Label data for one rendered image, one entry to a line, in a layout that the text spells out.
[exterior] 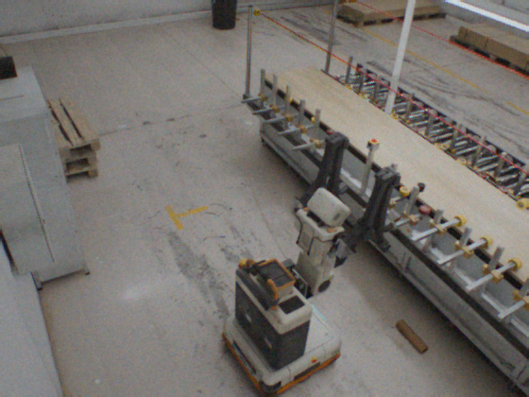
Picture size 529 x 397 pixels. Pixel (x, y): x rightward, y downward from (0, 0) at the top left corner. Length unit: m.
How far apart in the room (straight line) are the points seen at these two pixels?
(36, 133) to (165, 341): 1.76
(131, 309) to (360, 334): 1.83
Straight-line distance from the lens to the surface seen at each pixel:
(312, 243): 2.81
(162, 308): 3.93
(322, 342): 3.41
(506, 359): 3.90
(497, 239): 3.66
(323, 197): 2.77
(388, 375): 3.71
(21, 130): 3.44
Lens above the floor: 3.03
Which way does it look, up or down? 38 degrees down
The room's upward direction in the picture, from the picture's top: 4 degrees clockwise
